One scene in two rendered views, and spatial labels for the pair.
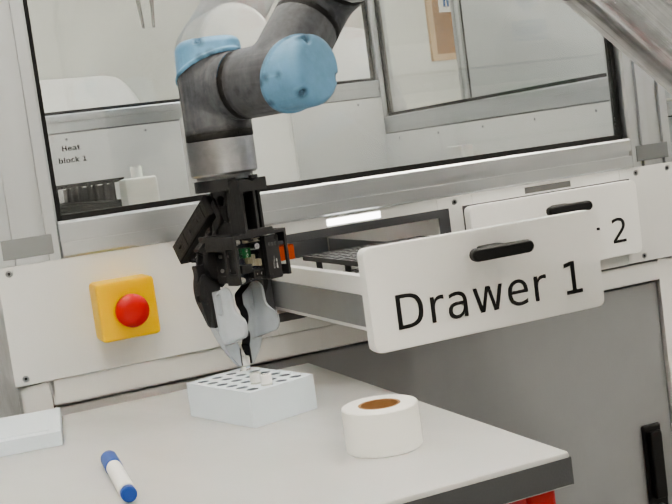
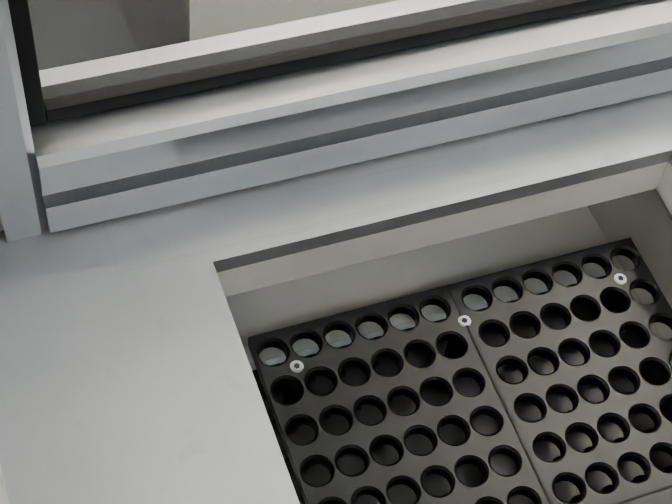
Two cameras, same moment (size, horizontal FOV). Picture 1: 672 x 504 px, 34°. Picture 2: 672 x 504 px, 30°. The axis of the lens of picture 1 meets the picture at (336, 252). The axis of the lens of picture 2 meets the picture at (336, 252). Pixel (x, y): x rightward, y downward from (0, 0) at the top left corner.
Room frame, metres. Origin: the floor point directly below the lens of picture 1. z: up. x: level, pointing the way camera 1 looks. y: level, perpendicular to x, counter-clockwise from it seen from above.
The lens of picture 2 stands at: (1.97, -0.36, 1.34)
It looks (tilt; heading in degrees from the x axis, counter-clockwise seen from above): 55 degrees down; 176
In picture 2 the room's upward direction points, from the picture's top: 9 degrees clockwise
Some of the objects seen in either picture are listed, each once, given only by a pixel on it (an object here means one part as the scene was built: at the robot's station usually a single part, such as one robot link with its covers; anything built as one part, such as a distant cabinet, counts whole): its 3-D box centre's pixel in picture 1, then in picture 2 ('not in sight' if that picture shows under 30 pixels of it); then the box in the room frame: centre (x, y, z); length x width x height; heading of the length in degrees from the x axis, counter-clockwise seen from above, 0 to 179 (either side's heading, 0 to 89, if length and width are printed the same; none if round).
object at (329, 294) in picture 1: (400, 276); not in sight; (1.37, -0.08, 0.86); 0.40 x 0.26 x 0.06; 23
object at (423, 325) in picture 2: not in sight; (454, 306); (1.68, -0.29, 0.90); 0.18 x 0.02 x 0.01; 113
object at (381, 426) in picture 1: (381, 425); not in sight; (0.97, -0.02, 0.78); 0.07 x 0.07 x 0.04
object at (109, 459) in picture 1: (118, 475); not in sight; (0.97, 0.22, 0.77); 0.14 x 0.02 x 0.02; 18
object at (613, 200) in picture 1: (556, 230); not in sight; (1.59, -0.32, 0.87); 0.29 x 0.02 x 0.11; 113
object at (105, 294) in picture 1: (125, 307); not in sight; (1.33, 0.26, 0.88); 0.07 x 0.05 x 0.07; 113
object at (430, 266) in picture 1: (486, 278); not in sight; (1.17, -0.16, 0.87); 0.29 x 0.02 x 0.11; 113
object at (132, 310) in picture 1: (131, 310); not in sight; (1.30, 0.25, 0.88); 0.04 x 0.03 x 0.04; 113
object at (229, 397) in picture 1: (250, 395); not in sight; (1.18, 0.11, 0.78); 0.12 x 0.08 x 0.04; 39
